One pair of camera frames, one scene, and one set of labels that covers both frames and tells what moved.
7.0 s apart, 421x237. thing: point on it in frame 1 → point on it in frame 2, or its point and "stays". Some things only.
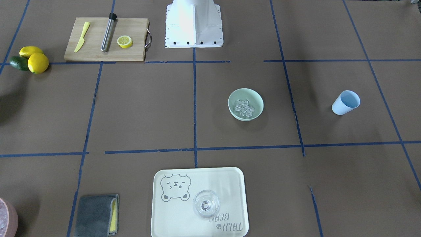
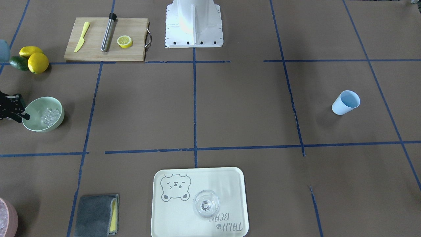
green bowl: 245,104 → 46,114
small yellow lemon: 26,51 stays
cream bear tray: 173,214 stays
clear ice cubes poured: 243,106 → 51,117
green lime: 19,63 stays
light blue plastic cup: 347,101 stays
